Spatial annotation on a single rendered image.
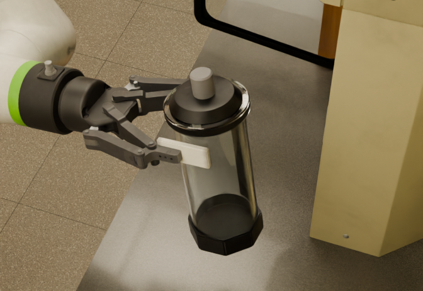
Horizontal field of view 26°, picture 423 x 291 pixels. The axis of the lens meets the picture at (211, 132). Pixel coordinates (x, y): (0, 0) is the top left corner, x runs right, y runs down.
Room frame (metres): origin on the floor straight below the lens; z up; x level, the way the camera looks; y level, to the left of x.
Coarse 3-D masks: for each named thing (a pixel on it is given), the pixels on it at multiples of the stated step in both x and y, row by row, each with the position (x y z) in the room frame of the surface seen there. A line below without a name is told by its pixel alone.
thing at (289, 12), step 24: (216, 0) 1.21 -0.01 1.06; (240, 0) 1.19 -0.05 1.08; (264, 0) 1.17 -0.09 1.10; (288, 0) 1.15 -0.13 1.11; (312, 0) 1.13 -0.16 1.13; (240, 24) 1.19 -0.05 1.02; (264, 24) 1.17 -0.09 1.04; (288, 24) 1.15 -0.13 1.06; (312, 24) 1.13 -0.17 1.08; (336, 24) 1.11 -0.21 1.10; (312, 48) 1.13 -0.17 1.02; (336, 48) 1.11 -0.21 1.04
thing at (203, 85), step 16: (192, 80) 0.76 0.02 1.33; (208, 80) 0.76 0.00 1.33; (224, 80) 0.79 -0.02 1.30; (176, 96) 0.76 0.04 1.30; (192, 96) 0.76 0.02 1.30; (208, 96) 0.76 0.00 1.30; (224, 96) 0.76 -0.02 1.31; (240, 96) 0.77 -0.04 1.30; (176, 112) 0.74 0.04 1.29; (192, 112) 0.73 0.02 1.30; (208, 112) 0.73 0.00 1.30; (224, 112) 0.73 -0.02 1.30
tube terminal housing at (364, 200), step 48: (384, 0) 0.78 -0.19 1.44; (384, 48) 0.78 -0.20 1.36; (336, 96) 0.79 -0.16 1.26; (384, 96) 0.77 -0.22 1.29; (336, 144) 0.79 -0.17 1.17; (384, 144) 0.77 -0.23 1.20; (336, 192) 0.79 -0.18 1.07; (384, 192) 0.76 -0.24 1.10; (336, 240) 0.78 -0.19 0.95; (384, 240) 0.76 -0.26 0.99
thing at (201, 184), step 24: (168, 96) 0.78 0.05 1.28; (168, 120) 0.74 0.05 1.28; (216, 144) 0.72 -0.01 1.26; (240, 144) 0.73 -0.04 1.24; (192, 168) 0.72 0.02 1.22; (216, 168) 0.71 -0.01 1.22; (240, 168) 0.72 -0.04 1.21; (192, 192) 0.71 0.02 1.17; (216, 192) 0.70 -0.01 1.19; (240, 192) 0.71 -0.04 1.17; (192, 216) 0.71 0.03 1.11; (216, 216) 0.69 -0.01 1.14; (240, 216) 0.70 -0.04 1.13
